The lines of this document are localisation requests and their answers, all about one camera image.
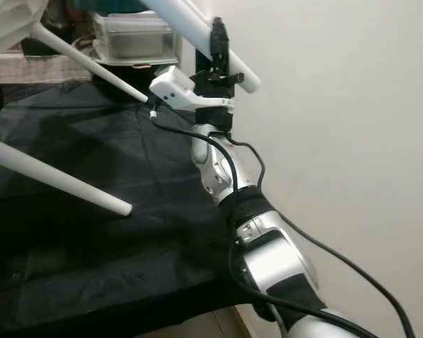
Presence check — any white plastic table leg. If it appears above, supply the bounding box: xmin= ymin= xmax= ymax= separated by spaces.
xmin=141 ymin=0 xmax=262 ymax=94
xmin=0 ymin=134 xmax=133 ymax=218
xmin=32 ymin=21 xmax=147 ymax=104

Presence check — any white plastic table top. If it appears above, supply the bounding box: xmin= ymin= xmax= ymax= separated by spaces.
xmin=0 ymin=0 xmax=50 ymax=50

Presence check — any clear plastic storage box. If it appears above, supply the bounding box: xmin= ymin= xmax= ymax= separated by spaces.
xmin=92 ymin=11 xmax=180 ymax=68

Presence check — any green pot lid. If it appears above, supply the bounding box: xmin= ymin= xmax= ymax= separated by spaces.
xmin=67 ymin=0 xmax=149 ymax=15

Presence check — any beige low platform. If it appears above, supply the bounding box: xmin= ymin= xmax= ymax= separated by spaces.
xmin=0 ymin=56 xmax=92 ymax=85

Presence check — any black tablecloth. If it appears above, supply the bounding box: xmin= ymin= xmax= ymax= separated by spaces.
xmin=0 ymin=79 xmax=283 ymax=335

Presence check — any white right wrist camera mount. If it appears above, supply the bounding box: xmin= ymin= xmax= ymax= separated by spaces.
xmin=149 ymin=65 xmax=235 ymax=113

